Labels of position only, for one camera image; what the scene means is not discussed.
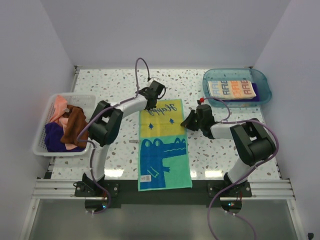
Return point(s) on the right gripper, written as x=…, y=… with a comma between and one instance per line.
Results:
x=187, y=123

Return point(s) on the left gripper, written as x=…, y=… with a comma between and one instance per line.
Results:
x=144, y=90

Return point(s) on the yellow green patterned towel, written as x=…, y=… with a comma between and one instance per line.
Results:
x=163, y=162

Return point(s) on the colourful printed towel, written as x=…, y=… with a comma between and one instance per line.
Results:
x=231, y=90

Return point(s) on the purple towel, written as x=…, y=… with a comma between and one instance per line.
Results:
x=52, y=140
x=257, y=93

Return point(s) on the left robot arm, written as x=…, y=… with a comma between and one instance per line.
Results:
x=103, y=129

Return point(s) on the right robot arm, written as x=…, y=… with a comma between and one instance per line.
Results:
x=252, y=142

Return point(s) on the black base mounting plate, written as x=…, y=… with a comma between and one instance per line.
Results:
x=117, y=193

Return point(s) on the brown towel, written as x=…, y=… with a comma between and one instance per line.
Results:
x=73, y=122

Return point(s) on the teal translucent plastic bin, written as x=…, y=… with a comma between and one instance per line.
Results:
x=257, y=78

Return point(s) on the pink towel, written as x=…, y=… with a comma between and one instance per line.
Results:
x=60, y=107

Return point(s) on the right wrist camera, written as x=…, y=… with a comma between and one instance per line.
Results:
x=200, y=101

